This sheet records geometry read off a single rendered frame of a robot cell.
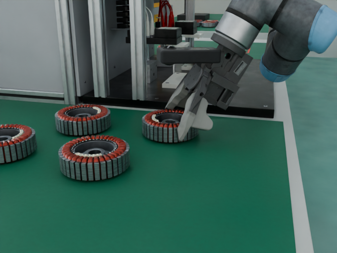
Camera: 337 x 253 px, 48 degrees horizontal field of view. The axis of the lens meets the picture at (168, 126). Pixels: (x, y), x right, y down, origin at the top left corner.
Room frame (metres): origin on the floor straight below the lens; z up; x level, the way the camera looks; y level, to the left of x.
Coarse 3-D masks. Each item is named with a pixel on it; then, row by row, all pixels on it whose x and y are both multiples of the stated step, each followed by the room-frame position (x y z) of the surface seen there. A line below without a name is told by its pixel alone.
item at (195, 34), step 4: (176, 24) 1.27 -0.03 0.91; (180, 24) 1.27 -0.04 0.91; (184, 24) 1.27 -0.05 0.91; (188, 24) 1.26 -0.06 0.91; (192, 24) 1.26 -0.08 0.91; (196, 24) 1.31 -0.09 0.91; (156, 28) 1.30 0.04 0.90; (184, 28) 1.27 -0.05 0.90; (188, 28) 1.26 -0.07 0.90; (192, 28) 1.26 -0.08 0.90; (196, 28) 1.31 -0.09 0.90; (184, 32) 1.27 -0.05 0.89; (188, 32) 1.26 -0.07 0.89; (192, 32) 1.26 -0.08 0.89; (196, 32) 1.31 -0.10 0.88; (188, 36) 1.27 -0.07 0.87; (192, 36) 1.26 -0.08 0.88; (196, 36) 1.26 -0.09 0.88; (200, 36) 1.26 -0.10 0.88
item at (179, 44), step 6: (156, 30) 1.04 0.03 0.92; (162, 30) 1.04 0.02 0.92; (168, 30) 1.03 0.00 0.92; (174, 30) 1.03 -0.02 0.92; (180, 30) 1.07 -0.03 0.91; (150, 36) 1.05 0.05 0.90; (156, 36) 1.04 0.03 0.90; (162, 36) 1.04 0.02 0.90; (168, 36) 1.03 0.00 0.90; (174, 36) 1.03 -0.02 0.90; (180, 36) 1.07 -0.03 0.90; (126, 42) 1.06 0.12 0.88; (150, 42) 1.04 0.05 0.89; (156, 42) 1.04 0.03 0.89; (162, 42) 1.03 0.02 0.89; (168, 42) 1.03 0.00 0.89; (174, 42) 1.02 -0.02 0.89; (180, 42) 1.07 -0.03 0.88; (186, 42) 1.08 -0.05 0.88
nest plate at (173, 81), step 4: (176, 72) 1.13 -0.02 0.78; (172, 76) 1.08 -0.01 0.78; (176, 76) 1.08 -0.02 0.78; (180, 76) 1.08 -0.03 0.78; (184, 76) 1.08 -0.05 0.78; (168, 80) 1.03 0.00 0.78; (172, 80) 1.03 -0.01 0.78; (176, 80) 1.03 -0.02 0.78; (180, 80) 1.03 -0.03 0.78; (164, 84) 0.99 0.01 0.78; (168, 84) 0.99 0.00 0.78; (172, 84) 0.98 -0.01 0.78; (176, 84) 0.98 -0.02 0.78
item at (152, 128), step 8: (152, 112) 0.73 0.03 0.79; (160, 112) 0.73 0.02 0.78; (168, 112) 0.73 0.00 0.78; (176, 112) 0.73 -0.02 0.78; (144, 120) 0.69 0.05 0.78; (152, 120) 0.68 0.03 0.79; (160, 120) 0.72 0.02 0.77; (168, 120) 0.71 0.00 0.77; (176, 120) 0.70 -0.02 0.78; (144, 128) 0.67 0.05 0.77; (152, 128) 0.65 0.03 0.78; (160, 128) 0.65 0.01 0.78; (168, 128) 0.64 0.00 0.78; (176, 128) 0.64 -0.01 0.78; (192, 128) 0.66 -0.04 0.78; (152, 136) 0.65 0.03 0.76; (160, 136) 0.65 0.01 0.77; (168, 136) 0.64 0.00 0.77; (176, 136) 0.64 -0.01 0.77; (192, 136) 0.66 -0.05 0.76
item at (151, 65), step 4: (148, 60) 1.10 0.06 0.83; (152, 60) 1.11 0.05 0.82; (156, 60) 1.11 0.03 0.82; (148, 64) 1.04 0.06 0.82; (152, 64) 1.07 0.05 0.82; (156, 64) 1.11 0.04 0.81; (148, 68) 1.04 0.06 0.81; (152, 68) 1.07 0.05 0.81; (156, 68) 1.11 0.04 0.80; (148, 72) 1.04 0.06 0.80; (152, 72) 1.07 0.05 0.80; (156, 72) 1.11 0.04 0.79; (148, 76) 1.04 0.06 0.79; (152, 76) 1.06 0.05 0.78; (156, 76) 1.11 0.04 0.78; (148, 80) 1.04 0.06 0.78; (152, 80) 1.06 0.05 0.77
